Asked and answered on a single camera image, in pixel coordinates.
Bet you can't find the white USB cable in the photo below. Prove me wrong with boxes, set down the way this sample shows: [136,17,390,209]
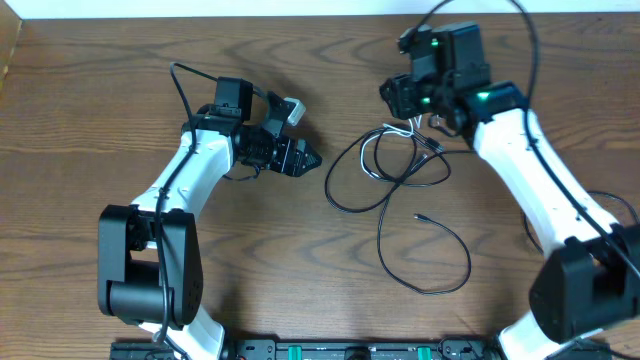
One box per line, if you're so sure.
[359,114,441,180]

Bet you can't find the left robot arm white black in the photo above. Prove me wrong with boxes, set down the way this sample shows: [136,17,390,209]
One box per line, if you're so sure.
[97,77,322,359]

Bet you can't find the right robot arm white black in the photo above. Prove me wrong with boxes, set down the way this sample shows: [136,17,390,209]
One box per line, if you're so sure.
[380,22,639,359]

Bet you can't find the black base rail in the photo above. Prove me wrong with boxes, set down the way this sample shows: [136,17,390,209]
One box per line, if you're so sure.
[109,338,614,360]

